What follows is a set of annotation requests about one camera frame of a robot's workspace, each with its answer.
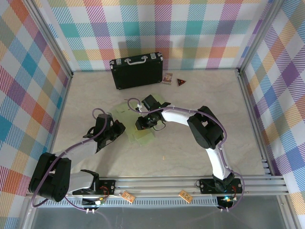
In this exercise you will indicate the light green paper box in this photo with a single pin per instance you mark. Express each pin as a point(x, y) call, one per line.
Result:
point(143, 138)

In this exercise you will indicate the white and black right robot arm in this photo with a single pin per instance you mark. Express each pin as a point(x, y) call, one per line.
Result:
point(176, 119)

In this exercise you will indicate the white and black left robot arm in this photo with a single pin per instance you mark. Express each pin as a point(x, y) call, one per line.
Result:
point(81, 152)

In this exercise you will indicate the small printed card box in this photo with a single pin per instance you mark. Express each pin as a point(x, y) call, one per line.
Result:
point(167, 78)

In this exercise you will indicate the black and red triangular badge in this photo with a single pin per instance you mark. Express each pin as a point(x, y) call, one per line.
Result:
point(180, 82)

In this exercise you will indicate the orange tag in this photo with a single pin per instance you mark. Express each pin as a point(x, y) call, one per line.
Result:
point(127, 196)
point(185, 195)

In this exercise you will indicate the grey metal panel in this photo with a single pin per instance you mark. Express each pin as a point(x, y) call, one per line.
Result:
point(155, 219)

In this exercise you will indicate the aluminium side rail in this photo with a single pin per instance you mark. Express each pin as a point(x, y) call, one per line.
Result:
point(253, 119)
point(60, 112)

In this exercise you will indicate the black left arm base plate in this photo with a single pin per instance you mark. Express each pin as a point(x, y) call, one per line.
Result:
point(107, 187)

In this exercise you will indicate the aluminium mounting rail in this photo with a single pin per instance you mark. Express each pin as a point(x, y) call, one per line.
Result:
point(155, 184)

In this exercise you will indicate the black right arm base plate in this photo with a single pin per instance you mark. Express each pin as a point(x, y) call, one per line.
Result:
point(207, 186)

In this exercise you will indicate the aluminium frame post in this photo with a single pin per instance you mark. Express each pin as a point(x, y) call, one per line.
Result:
point(48, 35)
point(259, 35)

